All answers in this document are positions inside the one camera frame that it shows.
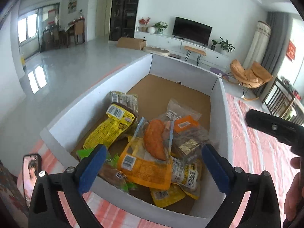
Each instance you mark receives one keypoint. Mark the person's right hand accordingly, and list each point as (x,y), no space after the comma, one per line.
(296,194)

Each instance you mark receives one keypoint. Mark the small potted green plant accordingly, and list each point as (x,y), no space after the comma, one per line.
(214,44)

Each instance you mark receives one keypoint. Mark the brown wooden desk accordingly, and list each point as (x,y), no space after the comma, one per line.
(78,30)

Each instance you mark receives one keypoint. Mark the dark wooden railing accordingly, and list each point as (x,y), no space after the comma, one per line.
(280,95)

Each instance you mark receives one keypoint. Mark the white low tray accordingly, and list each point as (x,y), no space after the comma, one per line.
(155,51)

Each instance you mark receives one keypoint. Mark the orange striped tablecloth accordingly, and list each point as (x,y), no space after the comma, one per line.
(256,171)

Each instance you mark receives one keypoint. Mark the small yellow snack packet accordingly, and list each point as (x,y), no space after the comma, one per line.
(166,194)

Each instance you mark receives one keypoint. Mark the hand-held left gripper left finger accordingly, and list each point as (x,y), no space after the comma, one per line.
(91,168)

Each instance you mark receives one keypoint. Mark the red wall hanging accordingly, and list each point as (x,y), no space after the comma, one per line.
(291,51)

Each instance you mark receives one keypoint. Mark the yellow printed snack packet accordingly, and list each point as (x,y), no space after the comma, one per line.
(104,130)

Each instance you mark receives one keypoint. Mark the yellow nut packet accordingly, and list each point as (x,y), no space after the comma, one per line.
(187,173)

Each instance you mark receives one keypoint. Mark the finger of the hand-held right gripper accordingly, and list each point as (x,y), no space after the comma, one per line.
(266,123)

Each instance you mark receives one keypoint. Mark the dark brown snack packet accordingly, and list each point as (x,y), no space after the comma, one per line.
(125,99)

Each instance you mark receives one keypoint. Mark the white covered standing air conditioner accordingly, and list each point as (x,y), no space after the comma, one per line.
(258,42)

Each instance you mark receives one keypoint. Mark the brown cardboard box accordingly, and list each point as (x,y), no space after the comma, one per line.
(129,43)

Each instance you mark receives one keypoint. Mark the grey curtain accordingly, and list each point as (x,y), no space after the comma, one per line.
(277,40)

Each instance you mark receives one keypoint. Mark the large potted green plant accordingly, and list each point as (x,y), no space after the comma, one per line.
(225,45)

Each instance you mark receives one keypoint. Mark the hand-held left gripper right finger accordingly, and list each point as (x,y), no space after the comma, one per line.
(217,168)

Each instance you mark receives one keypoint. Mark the clear brown bread bag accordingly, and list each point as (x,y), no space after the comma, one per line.
(180,109)

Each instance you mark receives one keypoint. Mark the orange label dark packet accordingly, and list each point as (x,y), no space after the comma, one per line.
(190,142)

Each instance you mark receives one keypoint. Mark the white cardboard box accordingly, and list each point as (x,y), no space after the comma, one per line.
(218,114)

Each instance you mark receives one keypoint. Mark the framed wall painting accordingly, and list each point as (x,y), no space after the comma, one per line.
(73,3)

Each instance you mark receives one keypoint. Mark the orange lounge chair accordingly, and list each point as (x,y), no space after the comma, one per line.
(247,76)

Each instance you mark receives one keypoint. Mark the pile of snack packets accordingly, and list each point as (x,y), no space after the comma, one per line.
(147,173)

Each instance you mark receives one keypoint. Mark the red flowers in vase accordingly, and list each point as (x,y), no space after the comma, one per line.
(144,22)

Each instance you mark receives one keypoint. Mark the purple floor mat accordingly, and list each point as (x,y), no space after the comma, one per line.
(217,71)

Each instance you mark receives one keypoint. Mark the black flat television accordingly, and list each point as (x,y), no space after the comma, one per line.
(191,30)

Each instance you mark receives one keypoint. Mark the dark glass display cabinet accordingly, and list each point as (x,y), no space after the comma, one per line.
(125,9)

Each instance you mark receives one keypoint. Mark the bushy green plant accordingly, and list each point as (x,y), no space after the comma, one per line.
(160,26)

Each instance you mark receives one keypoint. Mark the brown pastry packet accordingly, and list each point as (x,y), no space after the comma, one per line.
(111,174)

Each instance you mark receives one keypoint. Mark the white television cabinet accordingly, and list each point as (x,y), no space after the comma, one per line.
(213,57)

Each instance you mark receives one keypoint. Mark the black smartphone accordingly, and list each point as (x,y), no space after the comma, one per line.
(30,175)

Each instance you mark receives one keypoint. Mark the wooden stool with black legs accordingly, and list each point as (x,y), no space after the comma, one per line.
(195,48)

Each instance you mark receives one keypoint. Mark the white round vase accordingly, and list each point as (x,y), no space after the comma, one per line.
(151,30)

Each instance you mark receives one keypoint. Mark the glass balcony door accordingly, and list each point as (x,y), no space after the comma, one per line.
(30,28)

